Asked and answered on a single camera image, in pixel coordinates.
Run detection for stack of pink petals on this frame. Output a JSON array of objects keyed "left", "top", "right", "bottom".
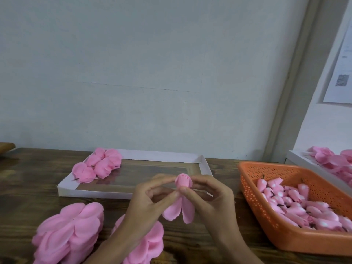
[
  {"left": 110, "top": 214, "right": 165, "bottom": 264},
  {"left": 31, "top": 202, "right": 105, "bottom": 264}
]

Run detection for pink rose buds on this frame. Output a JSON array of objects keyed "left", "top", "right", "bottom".
[{"left": 256, "top": 177, "right": 352, "bottom": 231}]

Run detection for group of finished pink roses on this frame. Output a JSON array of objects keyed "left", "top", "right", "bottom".
[{"left": 71, "top": 148, "right": 123, "bottom": 184}]

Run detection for person's left hand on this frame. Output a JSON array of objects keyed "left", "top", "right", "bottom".
[{"left": 122, "top": 174, "right": 181, "bottom": 241}]

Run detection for person's right hand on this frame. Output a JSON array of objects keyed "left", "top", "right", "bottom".
[{"left": 177, "top": 174, "right": 244, "bottom": 244}]

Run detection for grey door frame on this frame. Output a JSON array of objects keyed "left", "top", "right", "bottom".
[{"left": 264, "top": 0, "right": 347, "bottom": 163}]

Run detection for person's right forearm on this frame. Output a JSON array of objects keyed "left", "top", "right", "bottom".
[{"left": 217, "top": 231, "right": 266, "bottom": 264}]

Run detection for white shallow tray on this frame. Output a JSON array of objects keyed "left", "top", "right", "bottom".
[{"left": 57, "top": 149, "right": 213, "bottom": 199}]

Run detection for person's left forearm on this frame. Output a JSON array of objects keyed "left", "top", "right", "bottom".
[{"left": 82, "top": 227, "right": 155, "bottom": 264}]

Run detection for pile of pink petals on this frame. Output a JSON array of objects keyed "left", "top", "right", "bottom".
[{"left": 307, "top": 147, "right": 352, "bottom": 185}]

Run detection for white paper notice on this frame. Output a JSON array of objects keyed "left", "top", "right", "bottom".
[{"left": 323, "top": 30, "right": 352, "bottom": 105}]

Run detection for orange plastic basket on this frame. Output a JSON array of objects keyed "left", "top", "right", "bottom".
[{"left": 238, "top": 161, "right": 352, "bottom": 256}]

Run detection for pink petal flower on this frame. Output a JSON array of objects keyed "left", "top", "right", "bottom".
[{"left": 104, "top": 149, "right": 123, "bottom": 169}]

